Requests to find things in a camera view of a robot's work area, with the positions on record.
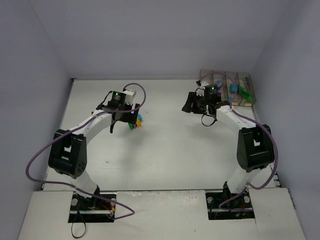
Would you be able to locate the clear bin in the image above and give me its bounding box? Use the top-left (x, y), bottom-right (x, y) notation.
top-left (213, 72), bottom-right (228, 101)
top-left (224, 71), bottom-right (242, 106)
top-left (237, 72), bottom-right (256, 108)
top-left (198, 69), bottom-right (214, 87)

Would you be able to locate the yellow cyan lego top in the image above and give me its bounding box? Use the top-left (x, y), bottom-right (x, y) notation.
top-left (135, 119), bottom-right (142, 128)

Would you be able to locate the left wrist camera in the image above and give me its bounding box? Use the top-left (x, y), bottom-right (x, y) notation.
top-left (122, 89), bottom-right (137, 105)

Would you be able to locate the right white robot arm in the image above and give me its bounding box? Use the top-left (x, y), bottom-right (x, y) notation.
top-left (181, 85), bottom-right (275, 195)

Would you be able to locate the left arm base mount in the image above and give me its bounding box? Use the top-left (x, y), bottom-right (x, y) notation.
top-left (68, 192), bottom-right (116, 223)

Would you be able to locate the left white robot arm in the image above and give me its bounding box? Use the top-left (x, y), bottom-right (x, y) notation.
top-left (48, 88), bottom-right (140, 198)

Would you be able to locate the purple oval paw lego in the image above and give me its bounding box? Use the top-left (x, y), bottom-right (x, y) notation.
top-left (215, 80), bottom-right (223, 90)

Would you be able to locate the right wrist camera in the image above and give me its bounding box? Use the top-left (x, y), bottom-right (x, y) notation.
top-left (195, 80), bottom-right (209, 97)

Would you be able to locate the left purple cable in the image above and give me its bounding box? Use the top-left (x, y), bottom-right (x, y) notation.
top-left (25, 83), bottom-right (136, 221)

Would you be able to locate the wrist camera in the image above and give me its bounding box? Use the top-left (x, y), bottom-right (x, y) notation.
top-left (122, 89), bottom-right (137, 105)
top-left (195, 80), bottom-right (209, 97)

